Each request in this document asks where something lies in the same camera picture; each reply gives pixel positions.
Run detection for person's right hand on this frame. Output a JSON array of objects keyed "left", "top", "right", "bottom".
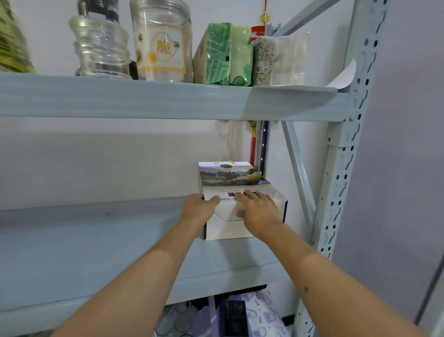
[{"left": 233, "top": 189, "right": 285, "bottom": 240}]

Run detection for person's left hand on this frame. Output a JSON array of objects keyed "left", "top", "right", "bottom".
[{"left": 181, "top": 193, "right": 221, "bottom": 237}]

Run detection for landscape print gift box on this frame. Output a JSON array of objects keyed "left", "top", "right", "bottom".
[{"left": 198, "top": 160, "right": 289, "bottom": 241}]

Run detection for grey metal shelves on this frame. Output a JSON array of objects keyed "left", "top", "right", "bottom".
[{"left": 0, "top": 0, "right": 389, "bottom": 337}]

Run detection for person's left forearm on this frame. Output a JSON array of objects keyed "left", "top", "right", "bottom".
[{"left": 52, "top": 222, "right": 205, "bottom": 337}]

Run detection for person's right forearm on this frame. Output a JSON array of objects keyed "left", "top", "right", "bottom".
[{"left": 258, "top": 224, "right": 427, "bottom": 337}]

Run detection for purple patterned white bag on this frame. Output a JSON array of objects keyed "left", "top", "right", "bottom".
[{"left": 241, "top": 290, "right": 290, "bottom": 337}]

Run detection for small black box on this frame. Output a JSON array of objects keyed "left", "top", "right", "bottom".
[{"left": 219, "top": 299, "right": 250, "bottom": 337}]

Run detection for plain purple bag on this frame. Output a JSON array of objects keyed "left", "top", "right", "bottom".
[{"left": 191, "top": 295, "right": 222, "bottom": 337}]

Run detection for group of clear glass cups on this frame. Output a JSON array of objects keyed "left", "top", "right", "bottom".
[{"left": 154, "top": 300, "right": 209, "bottom": 337}]

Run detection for green patterned tea packet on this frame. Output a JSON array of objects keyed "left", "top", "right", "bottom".
[{"left": 192, "top": 22, "right": 232, "bottom": 86}]

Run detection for light green tea packet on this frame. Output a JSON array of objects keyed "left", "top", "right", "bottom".
[{"left": 228, "top": 25, "right": 253, "bottom": 87}]

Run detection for white paper sheet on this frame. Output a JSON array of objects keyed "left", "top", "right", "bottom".
[{"left": 253, "top": 59, "right": 358, "bottom": 94}]

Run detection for labelled clear plastic jar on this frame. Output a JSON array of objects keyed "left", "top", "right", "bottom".
[{"left": 129, "top": 0, "right": 193, "bottom": 83}]

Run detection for ribbed clear plastic jar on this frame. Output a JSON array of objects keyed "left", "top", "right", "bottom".
[{"left": 68, "top": 14, "right": 133, "bottom": 80}]

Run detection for red knot ornament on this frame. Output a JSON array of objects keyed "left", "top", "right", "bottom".
[{"left": 248, "top": 0, "right": 273, "bottom": 167}]

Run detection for metal-lid glass jar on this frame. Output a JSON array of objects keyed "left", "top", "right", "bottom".
[{"left": 77, "top": 0, "right": 120, "bottom": 23}]

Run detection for yellow green snack bag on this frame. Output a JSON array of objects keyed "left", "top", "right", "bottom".
[{"left": 0, "top": 0, "right": 37, "bottom": 74}]

